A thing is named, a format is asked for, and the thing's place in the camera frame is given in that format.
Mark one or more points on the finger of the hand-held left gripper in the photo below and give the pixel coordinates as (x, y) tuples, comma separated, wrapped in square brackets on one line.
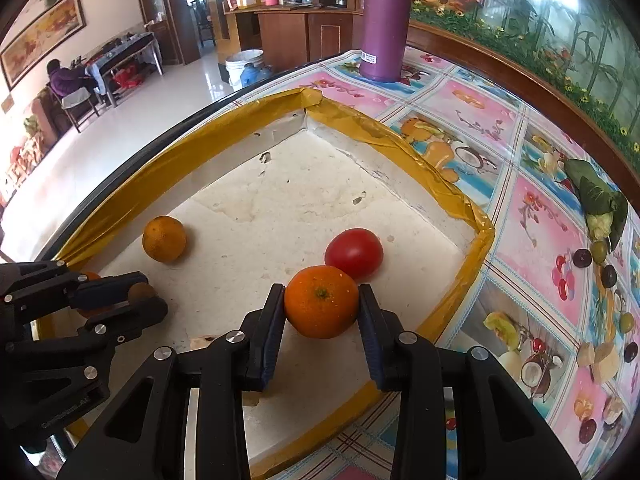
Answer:
[(145, 310), (100, 291)]

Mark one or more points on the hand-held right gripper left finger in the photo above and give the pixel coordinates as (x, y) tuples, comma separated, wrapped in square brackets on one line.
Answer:
[(272, 330)]

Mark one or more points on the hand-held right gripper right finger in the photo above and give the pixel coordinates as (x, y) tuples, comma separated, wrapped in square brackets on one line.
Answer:
[(370, 340)]

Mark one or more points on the small brown fruit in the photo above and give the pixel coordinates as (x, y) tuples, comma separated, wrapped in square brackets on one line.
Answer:
[(141, 292)]

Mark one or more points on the orange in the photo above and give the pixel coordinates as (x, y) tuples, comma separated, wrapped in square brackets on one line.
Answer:
[(164, 238), (321, 302)]

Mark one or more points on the white foam tray yellow tape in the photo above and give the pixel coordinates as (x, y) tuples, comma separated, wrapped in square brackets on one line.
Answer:
[(300, 185)]

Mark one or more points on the beige round cake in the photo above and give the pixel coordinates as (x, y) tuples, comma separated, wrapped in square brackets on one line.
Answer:
[(202, 343)]

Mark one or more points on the red tomato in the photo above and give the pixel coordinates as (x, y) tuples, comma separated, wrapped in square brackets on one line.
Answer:
[(354, 252)]

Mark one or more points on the wooden chair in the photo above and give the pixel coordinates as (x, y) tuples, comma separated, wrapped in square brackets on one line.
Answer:
[(75, 110)]

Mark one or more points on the dining table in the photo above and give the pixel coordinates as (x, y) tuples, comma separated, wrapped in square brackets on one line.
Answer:
[(125, 55)]

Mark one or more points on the blue water jug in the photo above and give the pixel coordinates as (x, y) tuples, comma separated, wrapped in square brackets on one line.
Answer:
[(256, 76)]

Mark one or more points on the white bucket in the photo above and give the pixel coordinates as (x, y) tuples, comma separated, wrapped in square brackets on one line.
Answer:
[(243, 67)]

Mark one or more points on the leaf wrapped custard apple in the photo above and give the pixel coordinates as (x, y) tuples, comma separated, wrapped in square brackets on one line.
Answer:
[(600, 195)]

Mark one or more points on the wooden sideboard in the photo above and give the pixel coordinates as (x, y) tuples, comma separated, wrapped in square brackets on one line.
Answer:
[(290, 35)]

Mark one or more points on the purple thermos bottle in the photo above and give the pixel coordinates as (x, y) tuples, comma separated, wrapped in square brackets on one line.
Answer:
[(387, 20)]

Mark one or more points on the glass cabinet with artificial flowers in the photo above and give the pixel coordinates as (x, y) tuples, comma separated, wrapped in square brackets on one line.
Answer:
[(550, 20)]

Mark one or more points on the wall painting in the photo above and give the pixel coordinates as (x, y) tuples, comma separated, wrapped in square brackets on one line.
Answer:
[(42, 40)]

